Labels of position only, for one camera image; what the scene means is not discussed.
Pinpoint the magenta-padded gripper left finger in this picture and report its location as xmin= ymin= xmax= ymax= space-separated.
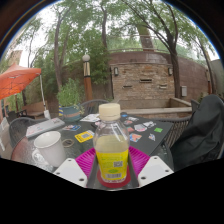
xmin=52 ymin=146 xmax=99 ymax=189

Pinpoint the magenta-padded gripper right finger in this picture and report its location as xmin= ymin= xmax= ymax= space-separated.
xmin=128 ymin=145 xmax=175 ymax=188

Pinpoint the clear bottle with yellow label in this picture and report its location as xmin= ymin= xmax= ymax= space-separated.
xmin=92 ymin=102 xmax=131 ymax=184

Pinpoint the white ceramic mug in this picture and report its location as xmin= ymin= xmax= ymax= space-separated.
xmin=33 ymin=130 xmax=67 ymax=168

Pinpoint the black laptop with stickers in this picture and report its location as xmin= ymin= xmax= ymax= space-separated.
xmin=61 ymin=113 xmax=174 ymax=158

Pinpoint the wicker chair holding backpack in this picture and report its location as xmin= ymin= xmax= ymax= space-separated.
xmin=153 ymin=99 xmax=201 ymax=149

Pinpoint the grey laptop with stickers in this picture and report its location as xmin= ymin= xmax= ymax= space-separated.
xmin=25 ymin=117 xmax=66 ymax=139

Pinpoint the black backpack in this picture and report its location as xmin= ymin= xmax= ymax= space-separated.
xmin=169 ymin=94 xmax=224 ymax=173

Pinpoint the wooden bench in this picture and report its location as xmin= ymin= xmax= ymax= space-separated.
xmin=21 ymin=100 xmax=49 ymax=119

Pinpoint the potted green plant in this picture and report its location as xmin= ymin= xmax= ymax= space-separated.
xmin=56 ymin=78 xmax=86 ymax=123

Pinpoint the orange patio umbrella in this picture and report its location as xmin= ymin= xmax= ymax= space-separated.
xmin=0 ymin=63 xmax=51 ymax=121

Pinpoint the grey wall box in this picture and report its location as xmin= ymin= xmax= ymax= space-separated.
xmin=180 ymin=85 xmax=188 ymax=98

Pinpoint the globe-topped lamp post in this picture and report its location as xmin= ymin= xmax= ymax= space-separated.
xmin=81 ymin=54 xmax=94 ymax=102

